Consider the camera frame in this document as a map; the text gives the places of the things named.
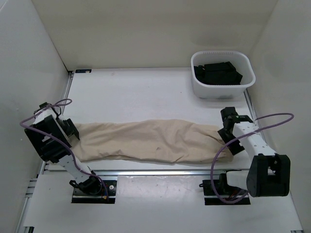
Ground black folded trousers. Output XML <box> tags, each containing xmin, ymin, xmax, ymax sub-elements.
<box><xmin>193</xmin><ymin>62</ymin><xmax>243</xmax><ymax>85</ymax></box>

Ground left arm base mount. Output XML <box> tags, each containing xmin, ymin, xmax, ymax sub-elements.
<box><xmin>69</xmin><ymin>180</ymin><xmax>117</xmax><ymax>204</ymax></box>

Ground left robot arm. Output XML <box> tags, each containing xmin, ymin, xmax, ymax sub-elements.
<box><xmin>21</xmin><ymin>107</ymin><xmax>104</xmax><ymax>195</ymax></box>

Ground aluminium front rail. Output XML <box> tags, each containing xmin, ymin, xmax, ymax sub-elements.
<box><xmin>92</xmin><ymin>169</ymin><xmax>226</xmax><ymax>180</ymax></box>

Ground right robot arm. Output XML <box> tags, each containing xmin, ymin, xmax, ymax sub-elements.
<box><xmin>218</xmin><ymin>120</ymin><xmax>291</xmax><ymax>197</ymax></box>

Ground aluminium left rail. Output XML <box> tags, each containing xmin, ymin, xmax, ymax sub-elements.
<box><xmin>15</xmin><ymin>71</ymin><xmax>74</xmax><ymax>233</ymax></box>

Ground white plastic basket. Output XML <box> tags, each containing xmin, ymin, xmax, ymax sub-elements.
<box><xmin>190</xmin><ymin>50</ymin><xmax>256</xmax><ymax>99</ymax></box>

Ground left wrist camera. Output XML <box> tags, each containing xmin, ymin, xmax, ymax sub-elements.
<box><xmin>34</xmin><ymin>102</ymin><xmax>62</xmax><ymax>117</ymax></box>

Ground beige trousers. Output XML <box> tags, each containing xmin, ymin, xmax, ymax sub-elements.
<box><xmin>71</xmin><ymin>119</ymin><xmax>225</xmax><ymax>164</ymax></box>

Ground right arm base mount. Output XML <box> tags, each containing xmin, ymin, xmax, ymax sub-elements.
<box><xmin>199</xmin><ymin>180</ymin><xmax>251</xmax><ymax>206</ymax></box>

